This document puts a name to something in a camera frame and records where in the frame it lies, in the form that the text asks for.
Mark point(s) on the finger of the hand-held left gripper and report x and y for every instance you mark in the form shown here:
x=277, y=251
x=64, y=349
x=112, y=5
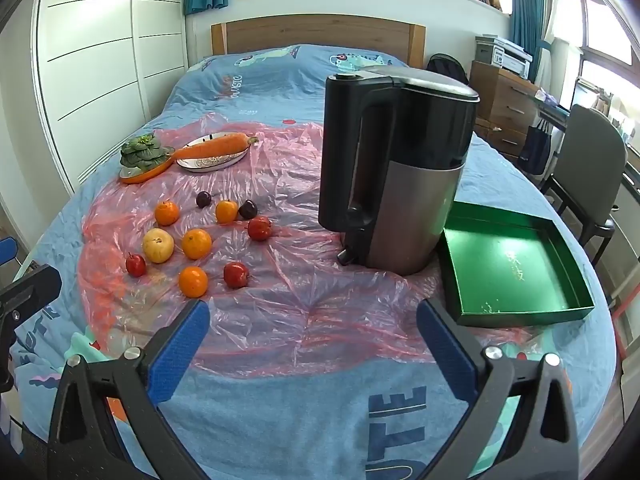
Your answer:
x=30, y=285
x=7, y=250

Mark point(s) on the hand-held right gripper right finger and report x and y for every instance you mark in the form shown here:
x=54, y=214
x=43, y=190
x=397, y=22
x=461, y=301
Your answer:
x=445, y=350

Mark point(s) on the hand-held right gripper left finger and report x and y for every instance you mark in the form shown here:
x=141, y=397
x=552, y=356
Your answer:
x=180, y=350

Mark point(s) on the orange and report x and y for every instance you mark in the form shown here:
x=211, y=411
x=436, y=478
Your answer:
x=193, y=281
x=196, y=243
x=166, y=212
x=226, y=211

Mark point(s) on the small red apple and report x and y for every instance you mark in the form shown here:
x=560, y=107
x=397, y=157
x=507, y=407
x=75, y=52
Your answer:
x=259, y=228
x=236, y=274
x=135, y=264

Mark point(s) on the green box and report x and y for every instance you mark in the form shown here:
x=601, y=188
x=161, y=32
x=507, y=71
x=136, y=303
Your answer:
x=505, y=265

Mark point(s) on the dark purple plum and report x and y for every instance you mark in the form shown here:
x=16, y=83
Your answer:
x=248, y=208
x=203, y=199

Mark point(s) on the pink plastic sheet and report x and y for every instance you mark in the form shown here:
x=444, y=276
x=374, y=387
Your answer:
x=300, y=285

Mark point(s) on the orange dish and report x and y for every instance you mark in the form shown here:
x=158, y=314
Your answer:
x=150, y=174

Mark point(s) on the green leafy vegetable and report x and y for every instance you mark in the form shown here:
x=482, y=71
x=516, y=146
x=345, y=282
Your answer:
x=141, y=152

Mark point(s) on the patterned white plate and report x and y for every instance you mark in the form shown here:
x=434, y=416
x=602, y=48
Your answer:
x=210, y=164

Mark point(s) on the black and silver electric kettle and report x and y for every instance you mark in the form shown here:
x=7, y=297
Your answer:
x=410, y=160

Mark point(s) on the carrot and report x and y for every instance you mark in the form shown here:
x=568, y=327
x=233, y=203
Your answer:
x=215, y=146

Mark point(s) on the white wardrobe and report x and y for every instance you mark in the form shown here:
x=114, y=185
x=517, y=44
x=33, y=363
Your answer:
x=100, y=60

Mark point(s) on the dark blue bag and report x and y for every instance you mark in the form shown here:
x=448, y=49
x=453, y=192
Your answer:
x=535, y=147

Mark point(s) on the grey chair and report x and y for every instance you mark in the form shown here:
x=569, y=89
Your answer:
x=590, y=160

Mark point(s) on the wooden dresser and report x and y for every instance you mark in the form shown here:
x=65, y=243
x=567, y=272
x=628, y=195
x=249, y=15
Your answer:
x=505, y=105

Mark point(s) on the black backpack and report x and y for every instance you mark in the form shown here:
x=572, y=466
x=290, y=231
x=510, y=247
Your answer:
x=447, y=70

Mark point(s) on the white printer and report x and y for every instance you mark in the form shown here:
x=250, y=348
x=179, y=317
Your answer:
x=515, y=62

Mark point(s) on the wooden headboard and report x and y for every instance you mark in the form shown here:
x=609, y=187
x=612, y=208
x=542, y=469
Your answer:
x=320, y=35

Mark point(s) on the window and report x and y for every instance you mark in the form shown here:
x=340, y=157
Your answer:
x=600, y=25

